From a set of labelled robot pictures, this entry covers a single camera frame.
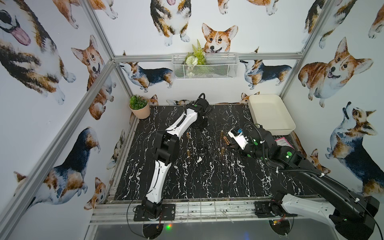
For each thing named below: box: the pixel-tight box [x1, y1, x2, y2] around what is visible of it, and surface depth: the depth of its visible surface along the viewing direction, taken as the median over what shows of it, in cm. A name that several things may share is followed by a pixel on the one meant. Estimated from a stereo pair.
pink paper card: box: [274, 137, 295, 150], surface depth 102 cm
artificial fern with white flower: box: [184, 39, 208, 78], surface depth 85 cm
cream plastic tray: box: [248, 94, 296, 136], surface depth 120 cm
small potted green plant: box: [128, 95, 151, 119], surface depth 106 cm
